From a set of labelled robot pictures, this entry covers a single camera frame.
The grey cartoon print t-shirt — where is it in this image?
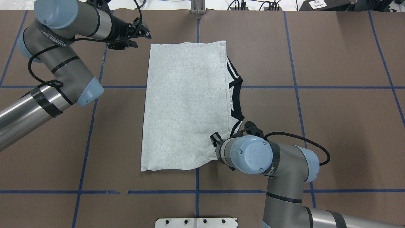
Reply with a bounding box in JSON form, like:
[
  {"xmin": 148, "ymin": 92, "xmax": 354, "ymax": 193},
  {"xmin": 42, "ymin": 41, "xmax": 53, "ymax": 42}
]
[{"xmin": 140, "ymin": 40, "xmax": 240, "ymax": 172}]

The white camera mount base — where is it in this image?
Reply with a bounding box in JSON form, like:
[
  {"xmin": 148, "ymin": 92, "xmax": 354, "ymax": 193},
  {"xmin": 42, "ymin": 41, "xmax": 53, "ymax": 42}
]
[{"xmin": 154, "ymin": 218, "xmax": 238, "ymax": 228}]

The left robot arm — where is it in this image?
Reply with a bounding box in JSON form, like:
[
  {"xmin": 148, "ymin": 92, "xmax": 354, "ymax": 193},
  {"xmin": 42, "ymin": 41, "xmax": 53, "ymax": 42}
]
[{"xmin": 0, "ymin": 0, "xmax": 151, "ymax": 150}]

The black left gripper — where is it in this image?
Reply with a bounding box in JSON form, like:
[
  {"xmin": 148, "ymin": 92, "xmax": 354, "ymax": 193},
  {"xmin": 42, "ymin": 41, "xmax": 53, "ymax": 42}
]
[{"xmin": 107, "ymin": 16, "xmax": 152, "ymax": 50}]

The aluminium frame post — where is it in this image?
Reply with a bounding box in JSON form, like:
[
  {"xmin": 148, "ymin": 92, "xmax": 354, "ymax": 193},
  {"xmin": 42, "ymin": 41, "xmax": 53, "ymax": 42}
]
[{"xmin": 190, "ymin": 0, "xmax": 206, "ymax": 15}]

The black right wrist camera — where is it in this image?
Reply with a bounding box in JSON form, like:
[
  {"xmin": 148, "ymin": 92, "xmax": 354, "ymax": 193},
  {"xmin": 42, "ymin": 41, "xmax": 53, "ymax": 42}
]
[{"xmin": 243, "ymin": 121, "xmax": 264, "ymax": 138}]

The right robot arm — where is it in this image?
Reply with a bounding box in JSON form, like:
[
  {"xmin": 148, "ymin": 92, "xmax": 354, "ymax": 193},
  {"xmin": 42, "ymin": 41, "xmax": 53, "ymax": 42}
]
[{"xmin": 210, "ymin": 132, "xmax": 404, "ymax": 228}]

